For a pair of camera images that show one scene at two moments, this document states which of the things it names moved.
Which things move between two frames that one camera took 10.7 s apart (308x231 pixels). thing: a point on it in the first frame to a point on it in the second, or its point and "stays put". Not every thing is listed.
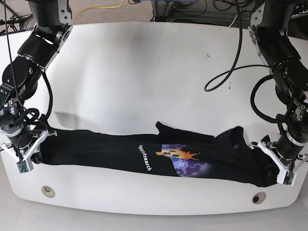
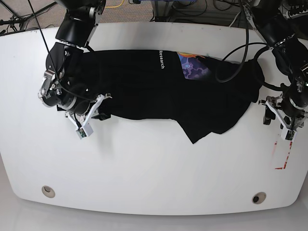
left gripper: (25, 144) to (83, 111)
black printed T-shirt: (228, 156) to (208, 96)
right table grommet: (258, 198) stays put
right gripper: (285, 151) to (288, 122)
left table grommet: (48, 191) stays put
